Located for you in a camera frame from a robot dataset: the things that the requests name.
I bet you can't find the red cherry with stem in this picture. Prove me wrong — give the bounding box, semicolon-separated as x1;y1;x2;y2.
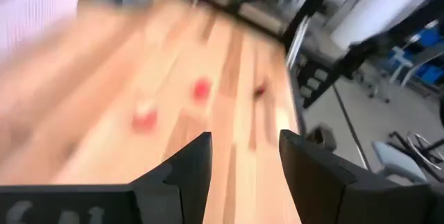
253;81;268;100

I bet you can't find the white table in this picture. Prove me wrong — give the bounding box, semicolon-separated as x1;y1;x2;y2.
331;0;444;50

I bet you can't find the black metal table frame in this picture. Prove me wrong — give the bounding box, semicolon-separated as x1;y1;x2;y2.
239;0;348;110

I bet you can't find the white perforated plastic basket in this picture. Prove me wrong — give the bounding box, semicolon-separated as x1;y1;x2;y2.
0;0;83;55

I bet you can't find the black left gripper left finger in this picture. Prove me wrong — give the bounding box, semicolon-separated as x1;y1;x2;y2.
130;132;214;224

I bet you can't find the pink peach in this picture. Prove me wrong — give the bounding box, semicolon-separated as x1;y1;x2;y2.
192;77;212;102

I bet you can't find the silver metal bar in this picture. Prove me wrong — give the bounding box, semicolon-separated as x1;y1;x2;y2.
286;15;309;67

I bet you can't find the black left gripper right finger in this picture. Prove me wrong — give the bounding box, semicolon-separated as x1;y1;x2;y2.
279;129;381;224

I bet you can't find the pale pink faceted ball fruit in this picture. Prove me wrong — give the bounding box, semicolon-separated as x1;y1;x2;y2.
131;102;159;133

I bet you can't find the grey chair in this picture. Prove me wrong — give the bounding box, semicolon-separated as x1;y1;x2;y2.
371;139;428;183

